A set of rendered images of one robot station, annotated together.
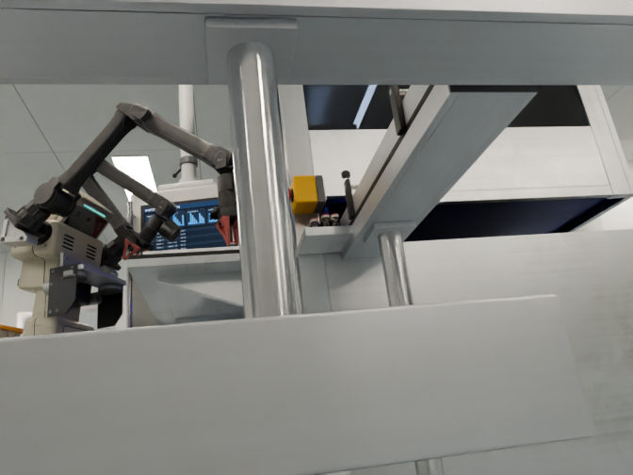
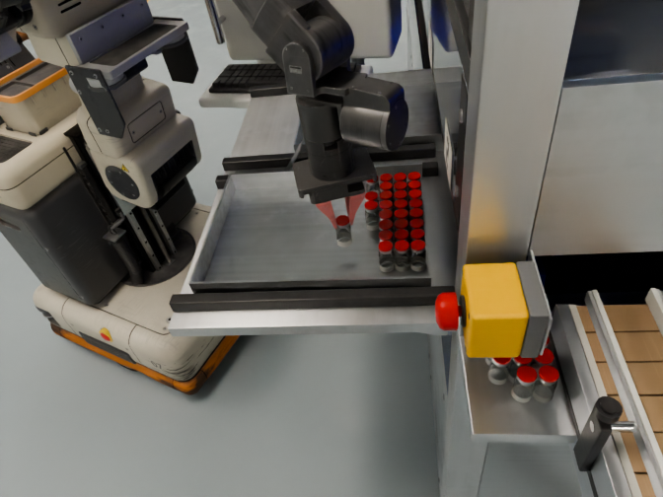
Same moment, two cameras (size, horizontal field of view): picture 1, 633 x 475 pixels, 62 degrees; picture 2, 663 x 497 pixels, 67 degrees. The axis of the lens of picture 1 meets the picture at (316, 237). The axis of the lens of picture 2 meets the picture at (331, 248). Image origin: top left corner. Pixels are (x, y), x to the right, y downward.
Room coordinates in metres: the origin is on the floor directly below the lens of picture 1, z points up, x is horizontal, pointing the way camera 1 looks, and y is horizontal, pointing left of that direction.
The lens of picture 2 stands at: (0.84, 0.04, 1.42)
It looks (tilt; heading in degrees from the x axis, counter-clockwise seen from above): 44 degrees down; 23
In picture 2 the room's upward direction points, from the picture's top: 10 degrees counter-clockwise
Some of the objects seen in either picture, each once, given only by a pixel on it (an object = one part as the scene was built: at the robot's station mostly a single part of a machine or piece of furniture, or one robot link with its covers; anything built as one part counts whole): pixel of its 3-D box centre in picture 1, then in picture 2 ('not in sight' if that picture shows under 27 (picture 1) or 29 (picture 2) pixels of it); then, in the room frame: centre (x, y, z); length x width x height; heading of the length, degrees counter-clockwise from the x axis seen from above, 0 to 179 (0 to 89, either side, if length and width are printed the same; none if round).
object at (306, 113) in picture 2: (229, 185); (327, 113); (1.34, 0.22, 1.12); 0.07 x 0.06 x 0.07; 74
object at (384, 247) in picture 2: not in sight; (386, 220); (1.40, 0.18, 0.90); 0.18 x 0.02 x 0.05; 11
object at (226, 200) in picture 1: (229, 205); (331, 155); (1.34, 0.23, 1.06); 0.10 x 0.07 x 0.07; 116
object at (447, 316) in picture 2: not in sight; (453, 311); (1.17, 0.06, 0.99); 0.04 x 0.04 x 0.04; 11
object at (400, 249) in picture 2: not in sight; (401, 219); (1.41, 0.15, 0.90); 0.18 x 0.02 x 0.05; 11
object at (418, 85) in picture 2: not in sight; (385, 109); (1.74, 0.25, 0.90); 0.34 x 0.26 x 0.04; 101
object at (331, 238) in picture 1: (331, 239); (526, 385); (1.18, -0.03, 0.87); 0.14 x 0.13 x 0.02; 101
